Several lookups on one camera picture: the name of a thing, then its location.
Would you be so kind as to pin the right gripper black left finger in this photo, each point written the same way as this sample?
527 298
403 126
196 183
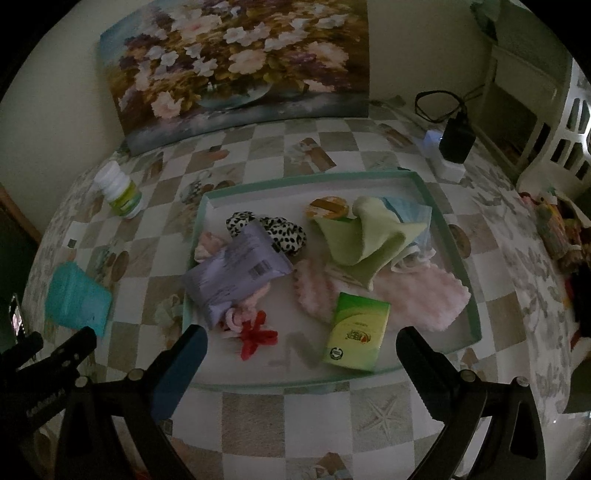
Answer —
88 444

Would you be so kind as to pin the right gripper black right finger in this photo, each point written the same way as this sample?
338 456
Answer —
513 447

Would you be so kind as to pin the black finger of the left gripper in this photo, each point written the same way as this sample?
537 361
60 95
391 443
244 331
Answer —
23 351
34 394

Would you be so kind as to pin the teal sponge cloth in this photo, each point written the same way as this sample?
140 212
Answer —
74 300

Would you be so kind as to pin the pink fluffy cloth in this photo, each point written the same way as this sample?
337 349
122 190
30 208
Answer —
392 290

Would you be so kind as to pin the purple wet wipes pack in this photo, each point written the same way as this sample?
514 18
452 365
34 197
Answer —
235 272

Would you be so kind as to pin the green tissue pack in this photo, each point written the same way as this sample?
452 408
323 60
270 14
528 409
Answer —
357 333

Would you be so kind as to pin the leopard print scrunchie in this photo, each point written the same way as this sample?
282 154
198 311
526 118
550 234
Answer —
290 238

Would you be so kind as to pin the light blue face mask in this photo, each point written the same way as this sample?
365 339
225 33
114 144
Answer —
419 253

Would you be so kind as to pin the light green cloth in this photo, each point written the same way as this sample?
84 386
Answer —
361 247

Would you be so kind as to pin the orange round puff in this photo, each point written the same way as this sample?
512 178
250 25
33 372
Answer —
330 207

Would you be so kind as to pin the white green pill bottle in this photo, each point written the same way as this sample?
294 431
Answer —
118 189

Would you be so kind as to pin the white teal-rimmed tray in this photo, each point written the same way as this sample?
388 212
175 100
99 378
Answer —
299 306

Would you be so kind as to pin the white power strip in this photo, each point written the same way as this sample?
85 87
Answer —
444 169

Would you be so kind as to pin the black power adapter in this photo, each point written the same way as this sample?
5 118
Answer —
458 138

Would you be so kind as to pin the white plastic basket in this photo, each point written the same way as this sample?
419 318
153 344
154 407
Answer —
535 111

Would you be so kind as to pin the floral oil painting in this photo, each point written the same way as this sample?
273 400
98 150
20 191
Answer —
177 69

